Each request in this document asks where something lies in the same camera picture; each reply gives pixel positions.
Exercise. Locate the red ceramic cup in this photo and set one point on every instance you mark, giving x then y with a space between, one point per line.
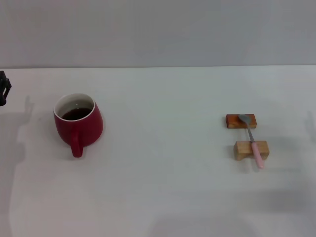
84 130

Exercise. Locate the light wooden block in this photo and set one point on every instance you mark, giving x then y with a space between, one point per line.
243 148

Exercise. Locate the dark brown coffee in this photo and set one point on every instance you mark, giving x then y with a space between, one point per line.
74 114

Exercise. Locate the dark brown wooden block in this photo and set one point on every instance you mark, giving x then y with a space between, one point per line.
232 121

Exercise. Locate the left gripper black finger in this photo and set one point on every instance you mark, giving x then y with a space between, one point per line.
3 86

